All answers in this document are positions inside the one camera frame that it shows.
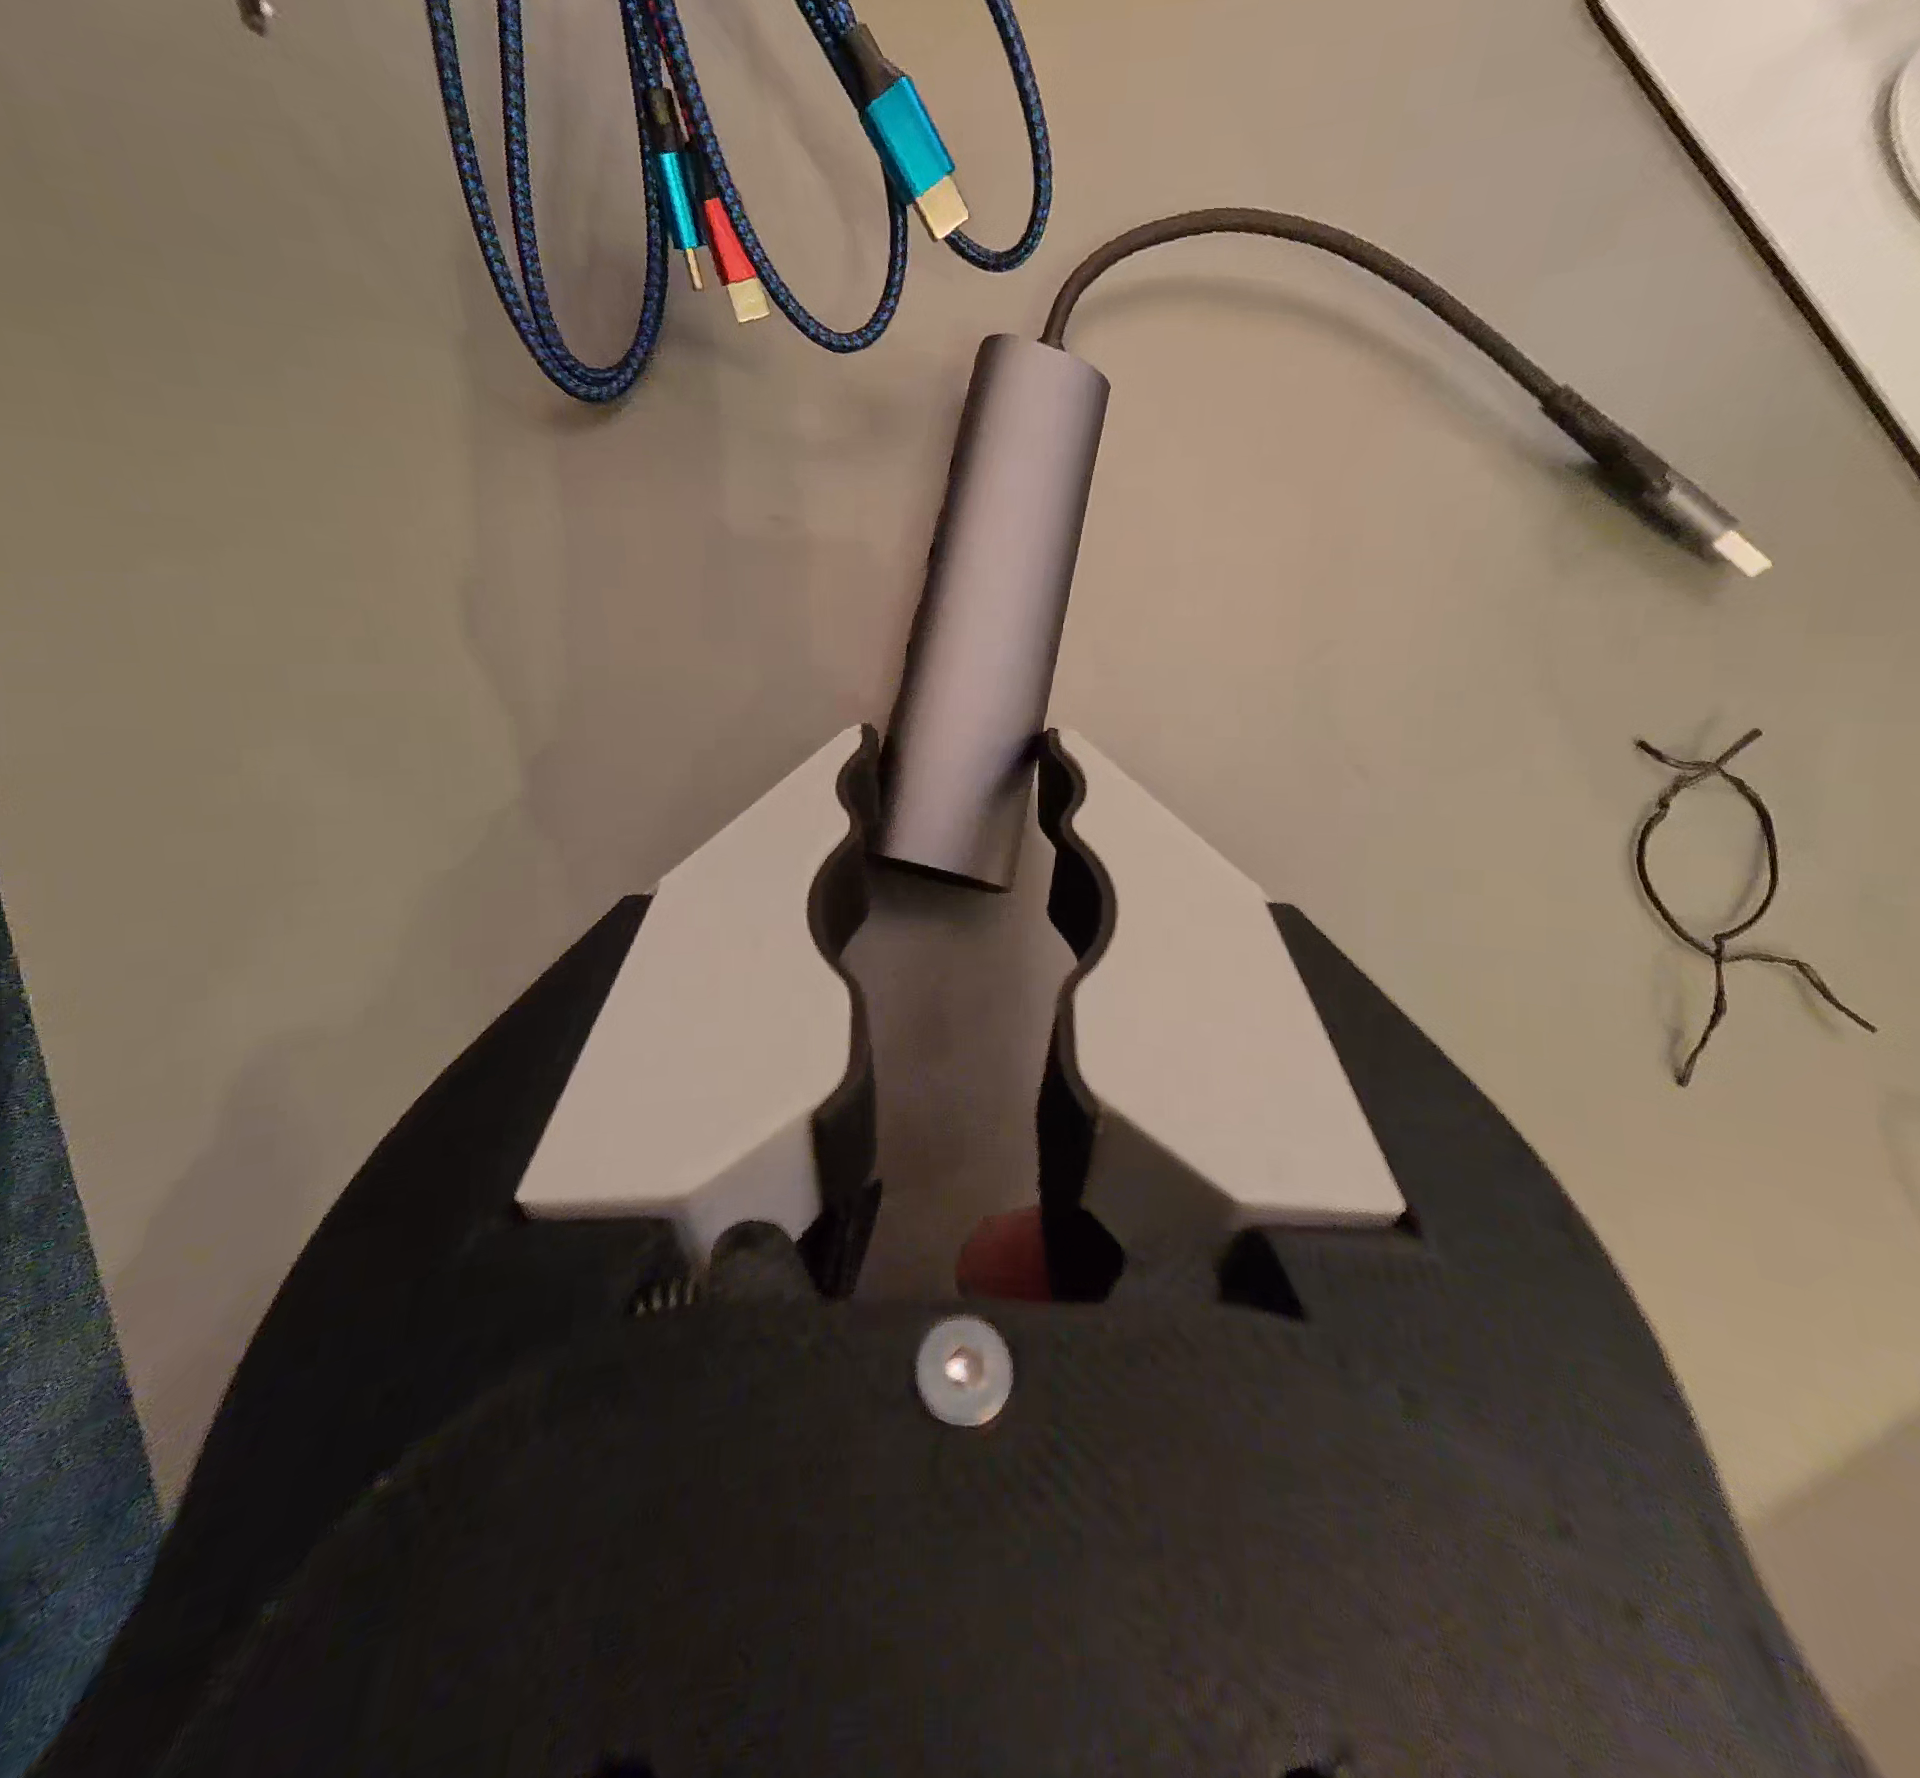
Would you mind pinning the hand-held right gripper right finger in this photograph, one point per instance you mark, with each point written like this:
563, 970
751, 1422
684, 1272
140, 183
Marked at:
1229, 1058

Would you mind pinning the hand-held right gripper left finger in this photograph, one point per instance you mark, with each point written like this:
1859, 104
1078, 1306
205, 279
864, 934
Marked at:
691, 1043

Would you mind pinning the person's jeans leg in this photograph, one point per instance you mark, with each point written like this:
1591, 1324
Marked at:
59, 1358

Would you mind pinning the white stand base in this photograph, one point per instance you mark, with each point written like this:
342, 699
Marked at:
1770, 54

